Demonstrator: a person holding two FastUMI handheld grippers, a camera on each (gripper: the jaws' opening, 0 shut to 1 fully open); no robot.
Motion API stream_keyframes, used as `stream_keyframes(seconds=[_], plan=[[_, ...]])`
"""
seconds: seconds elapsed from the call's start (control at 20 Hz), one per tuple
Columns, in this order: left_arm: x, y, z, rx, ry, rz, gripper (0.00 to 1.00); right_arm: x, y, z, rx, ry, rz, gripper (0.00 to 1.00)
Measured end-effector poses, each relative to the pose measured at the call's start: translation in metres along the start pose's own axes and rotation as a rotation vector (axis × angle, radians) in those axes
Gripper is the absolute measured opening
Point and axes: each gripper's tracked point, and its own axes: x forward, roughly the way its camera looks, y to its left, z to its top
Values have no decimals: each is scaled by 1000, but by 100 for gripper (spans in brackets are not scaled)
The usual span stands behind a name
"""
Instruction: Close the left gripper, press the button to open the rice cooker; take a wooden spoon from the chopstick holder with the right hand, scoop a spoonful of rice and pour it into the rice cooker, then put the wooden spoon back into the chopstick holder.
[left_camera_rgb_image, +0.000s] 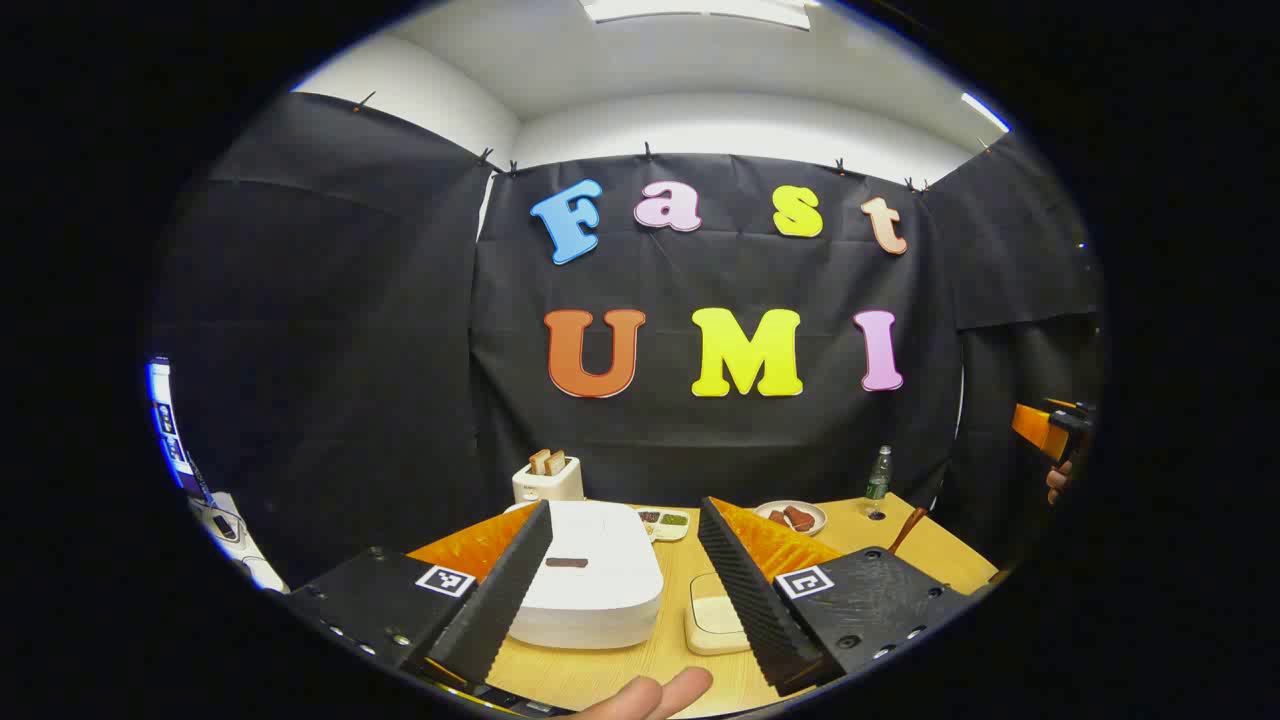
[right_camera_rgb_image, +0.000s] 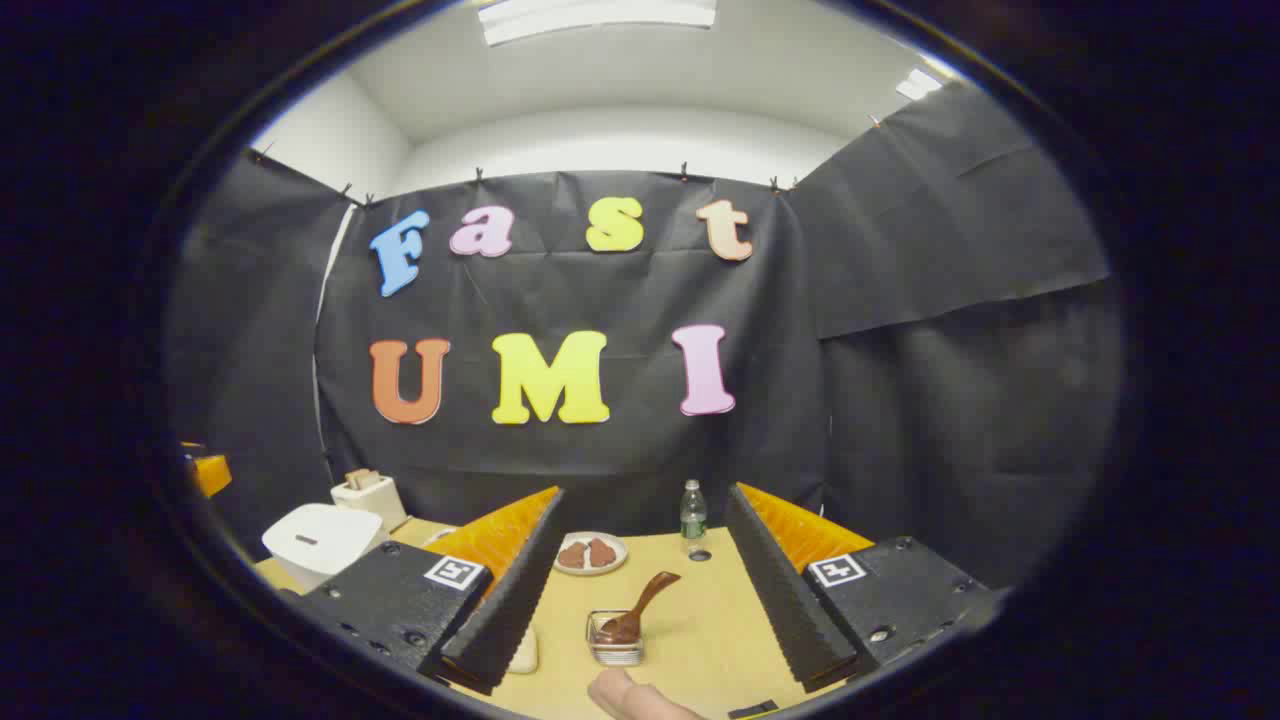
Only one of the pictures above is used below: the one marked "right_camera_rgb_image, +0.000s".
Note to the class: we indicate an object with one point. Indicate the plastic water bottle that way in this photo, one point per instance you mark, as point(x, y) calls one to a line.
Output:
point(693, 515)

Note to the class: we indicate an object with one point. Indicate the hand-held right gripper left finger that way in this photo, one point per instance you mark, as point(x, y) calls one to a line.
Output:
point(505, 600)

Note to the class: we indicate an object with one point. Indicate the white rice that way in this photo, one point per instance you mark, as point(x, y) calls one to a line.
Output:
point(523, 650)

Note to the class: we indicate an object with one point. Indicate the small ceiling light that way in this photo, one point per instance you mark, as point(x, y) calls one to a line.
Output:
point(918, 84)

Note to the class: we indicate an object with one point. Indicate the toast slices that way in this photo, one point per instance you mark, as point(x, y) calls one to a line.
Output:
point(362, 479)

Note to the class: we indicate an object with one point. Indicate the brown meat piece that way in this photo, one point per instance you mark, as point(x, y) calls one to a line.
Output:
point(572, 556)
point(602, 553)

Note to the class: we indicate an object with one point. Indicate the white rice cooker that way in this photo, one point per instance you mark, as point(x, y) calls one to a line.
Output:
point(320, 540)

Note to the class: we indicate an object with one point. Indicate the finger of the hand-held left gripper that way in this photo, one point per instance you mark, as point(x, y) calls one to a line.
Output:
point(210, 473)

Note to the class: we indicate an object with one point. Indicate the white toaster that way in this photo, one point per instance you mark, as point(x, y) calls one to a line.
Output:
point(375, 505)

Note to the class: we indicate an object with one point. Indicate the brown wooden spoon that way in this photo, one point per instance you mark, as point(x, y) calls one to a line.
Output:
point(655, 592)

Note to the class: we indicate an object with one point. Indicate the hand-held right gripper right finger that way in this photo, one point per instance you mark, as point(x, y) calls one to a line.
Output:
point(785, 600)

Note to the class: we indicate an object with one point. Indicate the black backdrop cloth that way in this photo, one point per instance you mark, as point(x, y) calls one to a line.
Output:
point(900, 400)

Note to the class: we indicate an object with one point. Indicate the long ceiling light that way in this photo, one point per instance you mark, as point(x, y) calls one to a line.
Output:
point(600, 15)

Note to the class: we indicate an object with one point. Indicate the white round plate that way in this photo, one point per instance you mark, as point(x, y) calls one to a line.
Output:
point(590, 570)

